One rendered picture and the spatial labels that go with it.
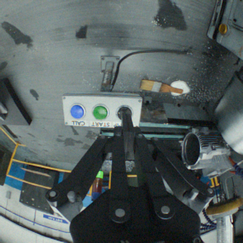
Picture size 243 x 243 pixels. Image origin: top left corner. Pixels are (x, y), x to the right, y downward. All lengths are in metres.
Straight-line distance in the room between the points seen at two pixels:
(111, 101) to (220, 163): 0.53
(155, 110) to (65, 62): 0.42
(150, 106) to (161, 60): 0.21
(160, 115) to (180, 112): 0.12
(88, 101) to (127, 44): 0.27
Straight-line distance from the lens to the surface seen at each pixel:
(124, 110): 0.25
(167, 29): 0.47
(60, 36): 0.50
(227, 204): 0.59
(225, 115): 0.43
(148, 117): 0.53
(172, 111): 0.61
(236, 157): 0.68
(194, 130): 0.60
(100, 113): 0.26
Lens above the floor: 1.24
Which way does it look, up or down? 38 degrees down
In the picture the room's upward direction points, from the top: 178 degrees counter-clockwise
